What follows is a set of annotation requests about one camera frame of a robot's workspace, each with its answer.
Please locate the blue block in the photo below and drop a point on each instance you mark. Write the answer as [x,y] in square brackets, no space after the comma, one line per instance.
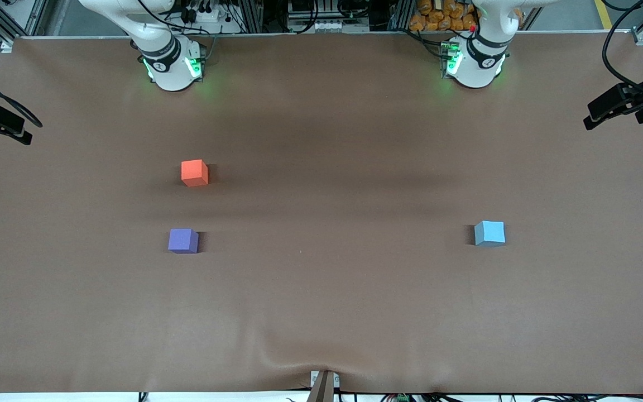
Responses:
[489,233]

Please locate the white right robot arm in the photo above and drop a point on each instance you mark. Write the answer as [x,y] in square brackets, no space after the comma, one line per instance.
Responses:
[171,72]

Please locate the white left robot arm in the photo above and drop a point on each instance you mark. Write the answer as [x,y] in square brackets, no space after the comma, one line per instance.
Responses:
[475,72]

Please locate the orange block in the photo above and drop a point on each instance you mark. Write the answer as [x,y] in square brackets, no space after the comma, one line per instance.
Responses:
[194,173]

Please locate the purple block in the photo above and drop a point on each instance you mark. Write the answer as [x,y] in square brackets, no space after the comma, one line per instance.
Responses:
[183,241]

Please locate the pile of orange packets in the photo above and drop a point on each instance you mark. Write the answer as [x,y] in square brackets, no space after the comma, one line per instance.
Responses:
[438,17]

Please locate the white power strip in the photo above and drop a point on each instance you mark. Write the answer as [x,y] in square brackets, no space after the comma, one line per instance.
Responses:
[210,15]

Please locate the white connector strip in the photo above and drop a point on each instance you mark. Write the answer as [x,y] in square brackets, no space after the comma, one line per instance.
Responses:
[335,26]

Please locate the brown table cloth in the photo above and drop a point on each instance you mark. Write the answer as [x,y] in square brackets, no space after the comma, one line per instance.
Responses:
[321,307]

